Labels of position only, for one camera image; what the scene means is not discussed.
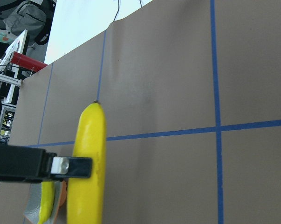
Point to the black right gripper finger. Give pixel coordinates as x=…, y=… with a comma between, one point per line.
x=36, y=165

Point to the yellow-green banana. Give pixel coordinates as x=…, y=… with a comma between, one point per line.
x=47, y=201

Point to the yellow banana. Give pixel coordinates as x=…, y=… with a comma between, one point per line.
x=86, y=187

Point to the grey square plate orange rim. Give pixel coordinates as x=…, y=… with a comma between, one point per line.
x=31, y=212

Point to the red cylinder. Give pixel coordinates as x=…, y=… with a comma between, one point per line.
x=27, y=62

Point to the grey backpack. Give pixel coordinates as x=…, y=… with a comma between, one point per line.
x=34, y=18

